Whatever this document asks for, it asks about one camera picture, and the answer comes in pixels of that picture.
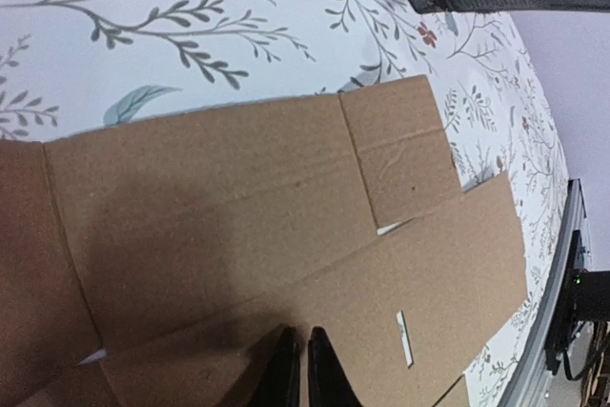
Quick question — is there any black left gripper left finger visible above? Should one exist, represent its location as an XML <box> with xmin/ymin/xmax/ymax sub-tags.
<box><xmin>247</xmin><ymin>327</ymin><xmax>301</xmax><ymax>407</ymax></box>

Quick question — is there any aluminium front rail base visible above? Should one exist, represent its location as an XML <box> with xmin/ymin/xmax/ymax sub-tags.
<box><xmin>498</xmin><ymin>178</ymin><xmax>586</xmax><ymax>407</ymax></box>

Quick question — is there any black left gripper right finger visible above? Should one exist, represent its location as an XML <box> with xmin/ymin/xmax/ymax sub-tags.
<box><xmin>307</xmin><ymin>326</ymin><xmax>363</xmax><ymax>407</ymax></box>

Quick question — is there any floral patterned table mat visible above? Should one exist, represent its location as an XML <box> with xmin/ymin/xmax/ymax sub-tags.
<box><xmin>1</xmin><ymin>0</ymin><xmax>568</xmax><ymax>406</ymax></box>

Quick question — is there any brown cardboard box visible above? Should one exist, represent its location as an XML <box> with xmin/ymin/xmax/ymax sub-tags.
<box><xmin>1</xmin><ymin>76</ymin><xmax>527</xmax><ymax>406</ymax></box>

